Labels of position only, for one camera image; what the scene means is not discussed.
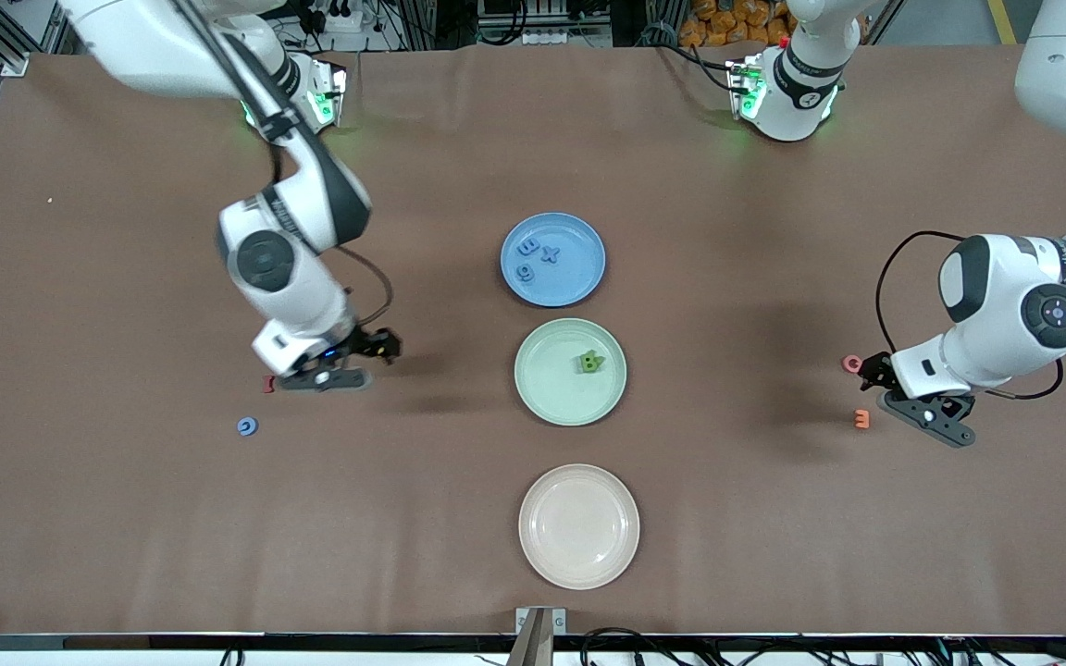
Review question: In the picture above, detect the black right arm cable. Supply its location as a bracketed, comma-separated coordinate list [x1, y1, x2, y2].
[172, 0, 395, 330]

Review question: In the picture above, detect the metal camera pole bracket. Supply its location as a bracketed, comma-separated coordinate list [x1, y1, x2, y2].
[515, 606, 568, 666]

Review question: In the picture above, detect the aluminium frame profile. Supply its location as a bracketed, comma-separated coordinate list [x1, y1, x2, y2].
[0, 0, 71, 77]

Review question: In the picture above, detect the white power strip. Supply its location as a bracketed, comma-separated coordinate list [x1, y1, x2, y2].
[522, 26, 614, 49]

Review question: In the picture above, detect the black looped cable under table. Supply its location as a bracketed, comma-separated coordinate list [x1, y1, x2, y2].
[579, 627, 682, 666]

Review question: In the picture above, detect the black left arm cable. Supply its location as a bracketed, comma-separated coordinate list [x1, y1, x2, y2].
[875, 166, 1066, 401]

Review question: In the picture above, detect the green plate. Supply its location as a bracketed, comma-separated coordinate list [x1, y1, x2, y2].
[514, 318, 628, 427]

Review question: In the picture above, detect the blue plate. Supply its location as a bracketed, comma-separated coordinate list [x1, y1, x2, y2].
[500, 213, 607, 308]

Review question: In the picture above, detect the black cable at arm base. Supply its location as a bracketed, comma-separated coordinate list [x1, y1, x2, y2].
[658, 23, 739, 93]

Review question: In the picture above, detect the bag of orange fruits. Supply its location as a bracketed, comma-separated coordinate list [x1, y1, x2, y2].
[678, 0, 795, 49]

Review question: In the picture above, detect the pink beige plate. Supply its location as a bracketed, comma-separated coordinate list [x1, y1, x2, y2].
[518, 463, 641, 591]

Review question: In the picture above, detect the brown table cover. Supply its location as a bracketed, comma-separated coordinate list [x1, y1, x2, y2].
[0, 44, 1066, 639]

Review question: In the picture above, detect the base connector box green light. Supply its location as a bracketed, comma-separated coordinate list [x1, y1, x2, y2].
[725, 54, 767, 121]
[309, 57, 349, 128]

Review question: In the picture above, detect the power strip with black plugs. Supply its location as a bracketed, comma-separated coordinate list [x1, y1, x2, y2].
[302, 0, 364, 36]

